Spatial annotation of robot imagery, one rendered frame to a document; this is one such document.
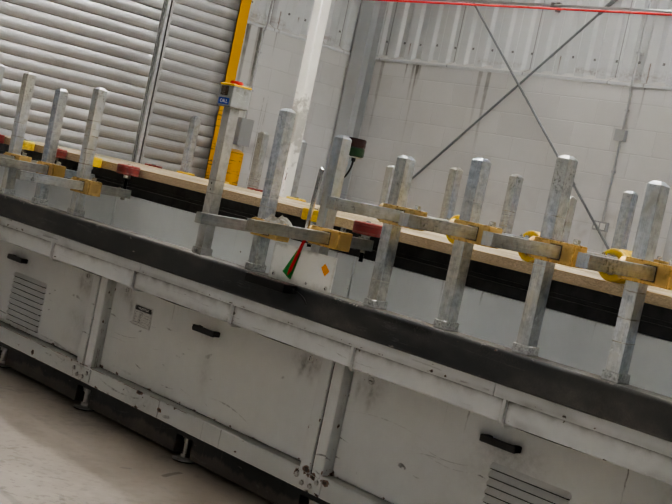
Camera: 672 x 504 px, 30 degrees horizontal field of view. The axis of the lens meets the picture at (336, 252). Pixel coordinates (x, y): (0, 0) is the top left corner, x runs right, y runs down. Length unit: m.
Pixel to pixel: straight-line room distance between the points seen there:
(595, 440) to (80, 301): 2.47
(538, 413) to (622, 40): 9.11
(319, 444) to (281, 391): 0.26
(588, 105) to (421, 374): 8.85
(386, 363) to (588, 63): 8.95
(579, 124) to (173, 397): 8.09
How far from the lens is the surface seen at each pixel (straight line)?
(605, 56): 11.88
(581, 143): 11.82
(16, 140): 4.82
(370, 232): 3.43
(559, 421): 2.87
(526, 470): 3.21
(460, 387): 3.05
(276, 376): 3.86
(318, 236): 3.33
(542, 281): 2.89
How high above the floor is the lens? 0.99
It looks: 3 degrees down
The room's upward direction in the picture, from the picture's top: 12 degrees clockwise
